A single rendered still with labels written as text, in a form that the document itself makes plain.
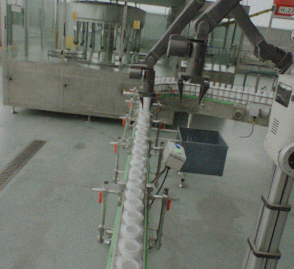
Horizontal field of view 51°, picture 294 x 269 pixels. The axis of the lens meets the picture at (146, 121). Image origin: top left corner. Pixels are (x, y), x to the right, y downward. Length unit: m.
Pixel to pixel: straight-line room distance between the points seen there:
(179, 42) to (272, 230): 0.98
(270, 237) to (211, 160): 0.70
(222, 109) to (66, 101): 2.79
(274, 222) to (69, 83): 4.13
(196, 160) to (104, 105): 3.21
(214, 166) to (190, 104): 1.29
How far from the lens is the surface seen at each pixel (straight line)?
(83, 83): 5.09
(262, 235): 1.61
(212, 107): 3.30
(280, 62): 1.58
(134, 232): 0.80
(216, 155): 2.10
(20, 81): 5.40
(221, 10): 1.04
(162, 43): 1.49
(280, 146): 1.39
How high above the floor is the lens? 1.62
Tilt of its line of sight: 17 degrees down
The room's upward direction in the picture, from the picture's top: 7 degrees clockwise
